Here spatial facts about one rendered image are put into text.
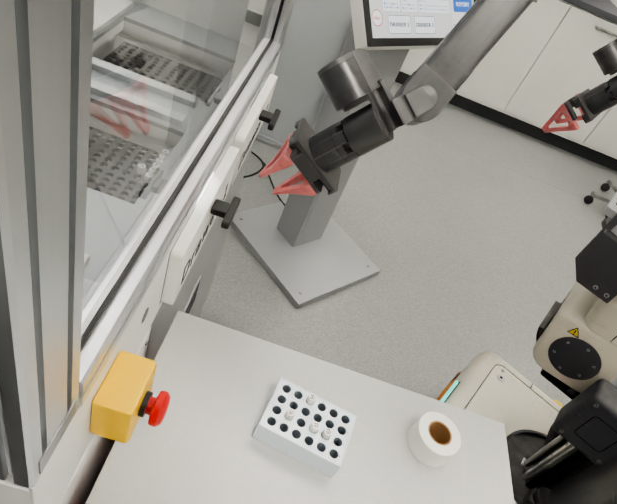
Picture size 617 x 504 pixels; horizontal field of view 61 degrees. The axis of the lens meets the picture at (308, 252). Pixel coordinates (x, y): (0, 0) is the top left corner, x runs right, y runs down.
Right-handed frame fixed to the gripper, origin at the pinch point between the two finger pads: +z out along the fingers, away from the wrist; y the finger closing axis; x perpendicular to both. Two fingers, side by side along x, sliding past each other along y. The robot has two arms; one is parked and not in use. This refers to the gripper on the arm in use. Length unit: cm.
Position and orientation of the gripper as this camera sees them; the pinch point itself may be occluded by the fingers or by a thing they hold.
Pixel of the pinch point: (271, 181)
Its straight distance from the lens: 80.7
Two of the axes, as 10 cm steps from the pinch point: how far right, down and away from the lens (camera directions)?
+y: -5.7, -6.8, -4.6
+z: -8.1, 3.6, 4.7
